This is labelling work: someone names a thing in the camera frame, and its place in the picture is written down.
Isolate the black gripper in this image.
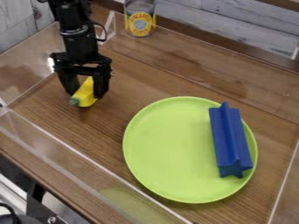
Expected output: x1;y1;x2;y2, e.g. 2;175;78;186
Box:
51;25;112;99

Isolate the yellow toy banana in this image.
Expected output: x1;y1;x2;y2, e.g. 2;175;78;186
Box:
70;77;98;108

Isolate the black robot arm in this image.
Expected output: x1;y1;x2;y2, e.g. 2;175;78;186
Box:
38;0;112;99

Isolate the green round plate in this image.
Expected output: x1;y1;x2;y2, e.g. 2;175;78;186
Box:
123;96;258;204

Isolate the yellow labelled tin can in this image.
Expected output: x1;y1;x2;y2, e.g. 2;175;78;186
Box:
124;0;156;38

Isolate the blue star-shaped block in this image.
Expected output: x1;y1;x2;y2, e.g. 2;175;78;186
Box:
210;101;254;179

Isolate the clear acrylic tray wall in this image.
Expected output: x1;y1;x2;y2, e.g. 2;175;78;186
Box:
0;8;299;224

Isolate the black metal table bracket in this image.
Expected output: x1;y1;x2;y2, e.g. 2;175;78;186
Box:
26;183;68;224

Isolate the black cable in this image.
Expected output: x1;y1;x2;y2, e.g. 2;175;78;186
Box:
0;202;22;224

